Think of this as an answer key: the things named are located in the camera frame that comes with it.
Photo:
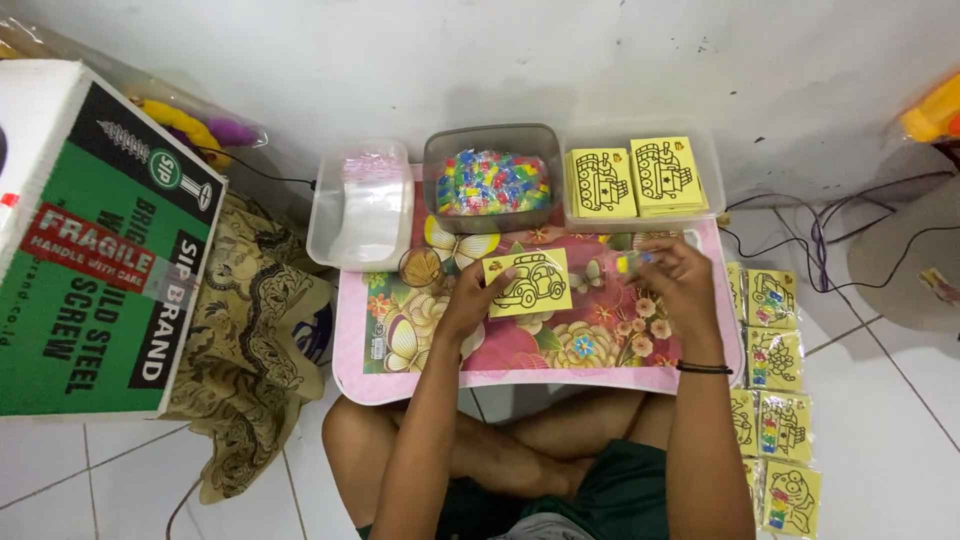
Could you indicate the person's left hand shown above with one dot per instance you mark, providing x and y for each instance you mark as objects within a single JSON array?
[{"x": 465, "y": 307}]

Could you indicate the person's right hand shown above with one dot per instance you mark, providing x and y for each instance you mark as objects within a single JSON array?
[{"x": 682, "y": 289}]

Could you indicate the person's right fingers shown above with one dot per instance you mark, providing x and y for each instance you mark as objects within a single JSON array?
[{"x": 651, "y": 262}]

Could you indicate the colourful sand tube packet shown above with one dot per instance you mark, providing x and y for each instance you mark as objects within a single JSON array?
[{"x": 628, "y": 262}]

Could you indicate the clear plastic sleeve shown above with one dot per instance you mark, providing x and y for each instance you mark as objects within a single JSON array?
[{"x": 592, "y": 274}]

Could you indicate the yellow car outline card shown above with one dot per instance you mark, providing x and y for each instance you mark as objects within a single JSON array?
[{"x": 534, "y": 285}]

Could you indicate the stack of yellow tank cards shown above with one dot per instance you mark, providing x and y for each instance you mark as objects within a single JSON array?
[
  {"x": 667, "y": 176},
  {"x": 600, "y": 184}
]

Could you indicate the wide clear plastic container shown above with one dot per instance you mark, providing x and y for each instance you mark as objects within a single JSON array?
[{"x": 716, "y": 187}]

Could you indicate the pink floral folding table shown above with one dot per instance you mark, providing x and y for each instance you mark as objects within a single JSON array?
[{"x": 600, "y": 352}]

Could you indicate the black wristband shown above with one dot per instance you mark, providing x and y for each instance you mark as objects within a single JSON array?
[{"x": 705, "y": 368}]

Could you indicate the pile of packed yellow cards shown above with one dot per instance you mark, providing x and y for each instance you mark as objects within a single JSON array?
[{"x": 780, "y": 360}]

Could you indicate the pile of colourful sand packets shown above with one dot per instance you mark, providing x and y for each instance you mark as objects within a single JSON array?
[{"x": 491, "y": 184}]

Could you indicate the grey plastic container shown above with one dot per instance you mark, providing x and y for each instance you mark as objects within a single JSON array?
[{"x": 491, "y": 139}]

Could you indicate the person's legs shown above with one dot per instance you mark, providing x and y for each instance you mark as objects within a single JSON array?
[{"x": 525, "y": 450}]

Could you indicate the small round golden bowl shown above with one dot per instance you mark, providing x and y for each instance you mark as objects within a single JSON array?
[{"x": 420, "y": 267}]

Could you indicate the dark green shorts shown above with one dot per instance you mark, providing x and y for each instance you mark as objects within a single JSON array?
[{"x": 622, "y": 495}]

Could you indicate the grey round mat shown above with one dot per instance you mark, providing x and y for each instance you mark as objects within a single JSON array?
[{"x": 907, "y": 277}]

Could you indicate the small printed paper piece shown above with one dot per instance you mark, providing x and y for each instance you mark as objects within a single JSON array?
[{"x": 939, "y": 285}]

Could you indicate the stack of clear plastic bags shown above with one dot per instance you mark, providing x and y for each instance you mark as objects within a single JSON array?
[{"x": 367, "y": 206}]

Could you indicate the orange plastic toy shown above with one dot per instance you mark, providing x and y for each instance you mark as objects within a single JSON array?
[{"x": 934, "y": 112}]

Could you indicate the white blue plastic bag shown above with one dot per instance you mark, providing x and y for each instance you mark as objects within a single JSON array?
[{"x": 316, "y": 334}]

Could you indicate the brown batik cloth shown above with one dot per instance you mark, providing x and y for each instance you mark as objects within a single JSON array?
[{"x": 247, "y": 337}]

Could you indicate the clear bag of plush toys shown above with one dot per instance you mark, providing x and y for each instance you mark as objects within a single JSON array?
[{"x": 187, "y": 127}]

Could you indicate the green white cardboard box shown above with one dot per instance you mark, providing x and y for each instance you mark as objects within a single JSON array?
[{"x": 97, "y": 262}]

